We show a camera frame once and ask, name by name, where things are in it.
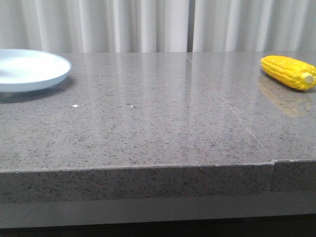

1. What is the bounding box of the yellow plastic corn cob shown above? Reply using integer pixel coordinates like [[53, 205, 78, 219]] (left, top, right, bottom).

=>
[[260, 55, 316, 90]]

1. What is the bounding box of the white pleated curtain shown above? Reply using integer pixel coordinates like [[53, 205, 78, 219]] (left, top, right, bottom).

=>
[[0, 0, 316, 53]]

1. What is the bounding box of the light blue round plate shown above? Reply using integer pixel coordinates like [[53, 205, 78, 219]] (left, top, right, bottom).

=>
[[0, 49, 71, 92]]

